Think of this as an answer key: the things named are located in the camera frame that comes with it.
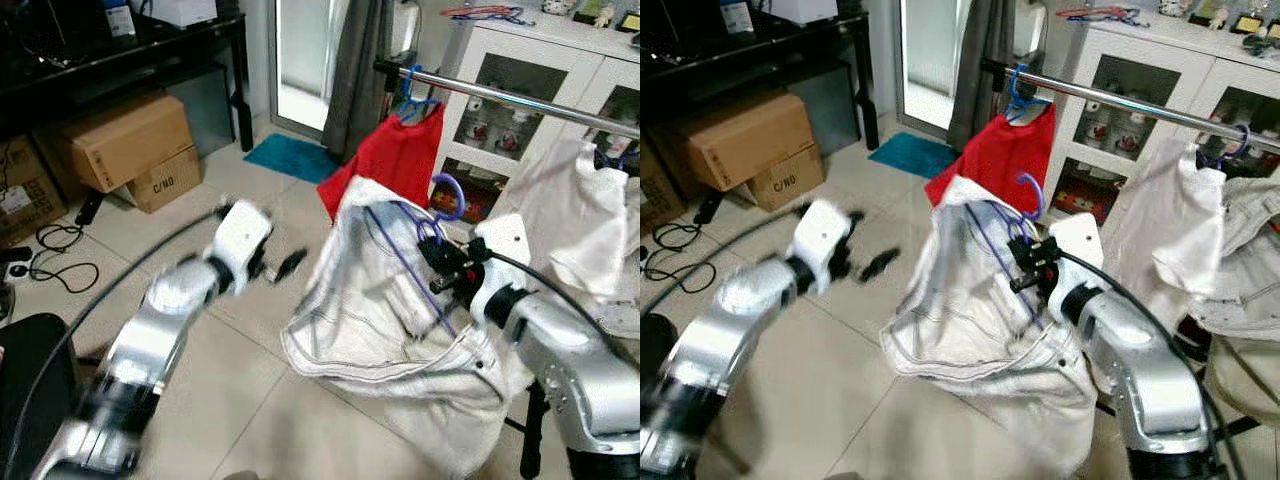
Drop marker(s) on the cream denim jacket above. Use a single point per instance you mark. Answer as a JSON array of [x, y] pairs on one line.
[[950, 300], [350, 300], [1255, 250]]

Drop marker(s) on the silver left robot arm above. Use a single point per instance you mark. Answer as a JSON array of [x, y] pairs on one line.
[[740, 320], [150, 330]]

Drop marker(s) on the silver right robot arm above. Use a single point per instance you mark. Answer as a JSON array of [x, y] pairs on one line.
[[1130, 350], [560, 350]]

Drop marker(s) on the blue plastic hanger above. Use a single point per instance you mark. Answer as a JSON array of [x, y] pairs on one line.
[[410, 80], [1243, 140], [1018, 88], [607, 158]]

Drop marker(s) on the red shirt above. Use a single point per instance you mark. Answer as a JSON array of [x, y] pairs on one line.
[[1000, 160], [400, 160]]

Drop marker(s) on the small printed cardboard box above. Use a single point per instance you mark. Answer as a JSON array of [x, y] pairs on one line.
[[165, 185], [790, 182]]

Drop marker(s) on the teal floor mat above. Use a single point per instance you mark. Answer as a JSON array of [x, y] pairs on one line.
[[290, 158], [910, 155]]

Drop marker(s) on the cream garment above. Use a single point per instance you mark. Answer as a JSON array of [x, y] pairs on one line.
[[1160, 230], [570, 220]]

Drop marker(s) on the black power adapter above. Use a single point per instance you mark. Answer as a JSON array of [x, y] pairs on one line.
[[710, 207], [90, 208]]

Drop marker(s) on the large cardboard box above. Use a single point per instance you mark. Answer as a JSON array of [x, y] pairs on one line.
[[130, 140], [750, 140]]

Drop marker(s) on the metal clothes rod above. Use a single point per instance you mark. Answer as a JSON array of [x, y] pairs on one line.
[[500, 97], [1120, 103]]

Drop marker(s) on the grey curtain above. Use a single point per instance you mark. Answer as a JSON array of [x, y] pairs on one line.
[[985, 70], [360, 70]]

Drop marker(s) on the glass door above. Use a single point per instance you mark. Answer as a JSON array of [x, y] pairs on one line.
[[925, 60], [305, 60]]

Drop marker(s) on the labelled cardboard box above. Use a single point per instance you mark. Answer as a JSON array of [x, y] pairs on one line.
[[25, 190], [655, 190]]

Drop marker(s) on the black chair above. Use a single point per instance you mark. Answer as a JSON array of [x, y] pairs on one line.
[[30, 380], [655, 370]]

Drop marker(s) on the black desk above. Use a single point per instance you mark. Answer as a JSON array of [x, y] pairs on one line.
[[780, 50], [100, 60]]

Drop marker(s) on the white glass-door cabinet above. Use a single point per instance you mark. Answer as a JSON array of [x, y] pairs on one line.
[[540, 45], [1150, 45]]

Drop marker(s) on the white power strip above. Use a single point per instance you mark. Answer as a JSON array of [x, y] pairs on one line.
[[15, 272]]

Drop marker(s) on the white box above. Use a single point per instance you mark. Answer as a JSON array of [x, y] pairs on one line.
[[175, 10], [800, 8]]

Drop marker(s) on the white label card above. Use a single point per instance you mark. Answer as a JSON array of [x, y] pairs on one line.
[[737, 17], [120, 20]]

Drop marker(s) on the small figurine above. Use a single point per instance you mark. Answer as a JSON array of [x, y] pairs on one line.
[[1215, 14], [598, 12]]

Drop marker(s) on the small framed picture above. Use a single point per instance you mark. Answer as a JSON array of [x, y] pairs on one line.
[[628, 22], [1252, 24]]

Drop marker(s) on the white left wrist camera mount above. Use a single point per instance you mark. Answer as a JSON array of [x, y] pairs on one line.
[[825, 235], [240, 235]]

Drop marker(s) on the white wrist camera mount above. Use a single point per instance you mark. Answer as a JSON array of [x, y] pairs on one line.
[[240, 235], [825, 235], [1080, 240], [505, 240]]

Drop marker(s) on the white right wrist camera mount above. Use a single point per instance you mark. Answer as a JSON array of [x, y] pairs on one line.
[[1080, 240], [505, 240]]

